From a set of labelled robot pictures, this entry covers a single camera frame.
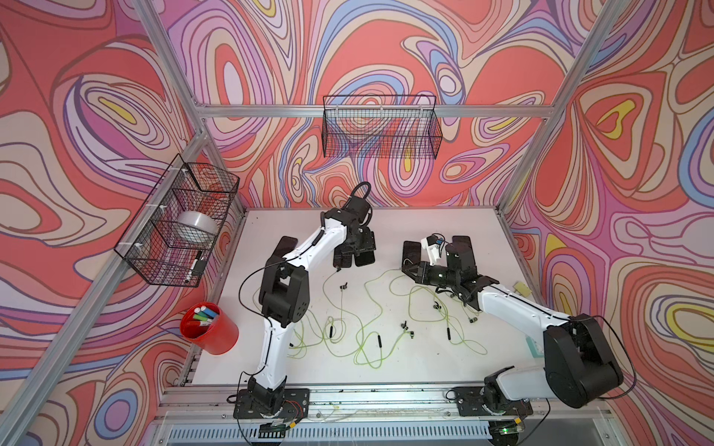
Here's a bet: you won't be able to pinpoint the red cup with markers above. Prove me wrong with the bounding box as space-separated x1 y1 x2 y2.
180 302 239 355

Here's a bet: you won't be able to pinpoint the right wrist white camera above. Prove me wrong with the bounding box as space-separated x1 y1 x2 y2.
420 233 447 266

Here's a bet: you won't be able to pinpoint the white tape roll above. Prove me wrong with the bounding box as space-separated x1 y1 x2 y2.
177 211 219 241

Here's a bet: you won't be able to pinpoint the black wire basket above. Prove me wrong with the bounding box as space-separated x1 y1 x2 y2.
115 155 240 288
322 93 443 160

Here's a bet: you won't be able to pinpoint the black marker in basket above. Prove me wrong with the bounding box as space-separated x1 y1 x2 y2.
188 250 203 280

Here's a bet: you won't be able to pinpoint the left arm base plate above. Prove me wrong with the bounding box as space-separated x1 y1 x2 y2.
234 388 311 421

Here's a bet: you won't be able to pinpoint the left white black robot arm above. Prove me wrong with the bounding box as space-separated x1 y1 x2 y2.
247 199 377 406

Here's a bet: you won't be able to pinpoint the green earphones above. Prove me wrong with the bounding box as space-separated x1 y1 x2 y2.
353 269 412 370
288 310 325 360
448 293 481 323
321 272 369 364
388 275 489 357

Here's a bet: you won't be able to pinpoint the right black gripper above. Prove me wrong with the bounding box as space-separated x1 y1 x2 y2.
402 261 459 289

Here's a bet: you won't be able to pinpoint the back black wire basket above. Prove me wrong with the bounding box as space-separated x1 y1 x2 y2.
322 93 443 160

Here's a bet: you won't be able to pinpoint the blue phone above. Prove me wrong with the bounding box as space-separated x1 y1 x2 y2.
452 235 472 249

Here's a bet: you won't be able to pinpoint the yellow binder clip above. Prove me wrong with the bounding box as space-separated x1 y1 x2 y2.
513 282 533 297

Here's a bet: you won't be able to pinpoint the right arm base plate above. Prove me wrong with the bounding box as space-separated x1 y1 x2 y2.
448 386 534 417

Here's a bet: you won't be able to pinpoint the black phone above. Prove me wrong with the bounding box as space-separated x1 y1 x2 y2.
273 236 298 258
402 241 422 266
333 253 353 269
354 251 376 268

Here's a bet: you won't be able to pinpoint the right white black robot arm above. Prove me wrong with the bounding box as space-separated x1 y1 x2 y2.
401 235 624 414

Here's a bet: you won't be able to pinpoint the left black wire basket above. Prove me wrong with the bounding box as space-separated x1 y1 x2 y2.
115 155 240 288

